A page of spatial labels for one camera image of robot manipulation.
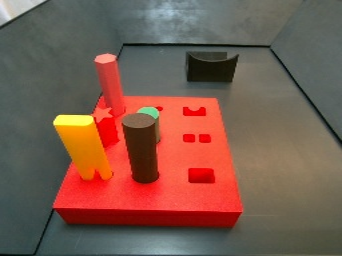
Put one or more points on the red foam peg board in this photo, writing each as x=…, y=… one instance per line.
x=195, y=193

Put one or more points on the dark brown cylinder peg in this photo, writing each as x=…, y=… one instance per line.
x=140, y=143

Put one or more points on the green cylinder peg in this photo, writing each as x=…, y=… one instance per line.
x=153, y=113

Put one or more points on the red star peg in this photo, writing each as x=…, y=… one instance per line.
x=105, y=125

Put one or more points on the black curved holder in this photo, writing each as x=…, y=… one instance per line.
x=210, y=66

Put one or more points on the yellow slotted peg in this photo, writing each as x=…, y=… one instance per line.
x=79, y=135

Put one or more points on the pink octagonal peg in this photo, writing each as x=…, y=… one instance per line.
x=108, y=74

